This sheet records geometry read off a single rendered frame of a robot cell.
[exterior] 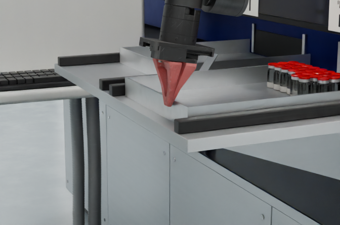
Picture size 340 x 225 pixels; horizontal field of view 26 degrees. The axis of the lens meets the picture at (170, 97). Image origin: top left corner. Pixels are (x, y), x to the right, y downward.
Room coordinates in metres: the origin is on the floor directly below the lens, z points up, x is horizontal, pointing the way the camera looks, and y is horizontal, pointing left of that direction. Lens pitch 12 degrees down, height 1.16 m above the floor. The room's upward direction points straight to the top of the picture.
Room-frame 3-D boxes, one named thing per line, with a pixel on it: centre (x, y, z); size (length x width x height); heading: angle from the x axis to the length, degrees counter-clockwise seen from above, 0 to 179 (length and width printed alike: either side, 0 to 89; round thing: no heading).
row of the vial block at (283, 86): (1.30, -0.23, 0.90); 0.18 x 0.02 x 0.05; 24
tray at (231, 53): (1.61, -0.09, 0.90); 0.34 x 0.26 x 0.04; 114
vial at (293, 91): (1.26, -0.22, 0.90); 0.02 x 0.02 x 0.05
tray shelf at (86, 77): (1.43, -0.10, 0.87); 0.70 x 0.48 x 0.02; 24
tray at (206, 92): (1.25, -0.13, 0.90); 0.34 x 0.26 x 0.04; 114
